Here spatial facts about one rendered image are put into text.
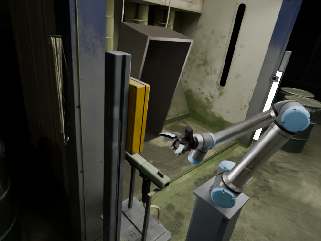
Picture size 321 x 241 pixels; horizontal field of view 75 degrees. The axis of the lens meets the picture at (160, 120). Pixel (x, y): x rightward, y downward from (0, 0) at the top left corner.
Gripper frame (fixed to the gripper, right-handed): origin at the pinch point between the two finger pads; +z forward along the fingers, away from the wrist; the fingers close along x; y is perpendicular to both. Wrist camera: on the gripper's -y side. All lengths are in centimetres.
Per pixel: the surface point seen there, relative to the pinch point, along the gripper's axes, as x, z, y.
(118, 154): -12.2, 34.0, -8.9
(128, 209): -6.9, 13.3, 40.4
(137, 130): -12.4, 29.4, -19.5
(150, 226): -21.3, 8.4, 36.9
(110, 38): 206, -47, 5
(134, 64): 90, -23, -6
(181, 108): 197, -218, 106
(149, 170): -11.8, 15.4, 4.2
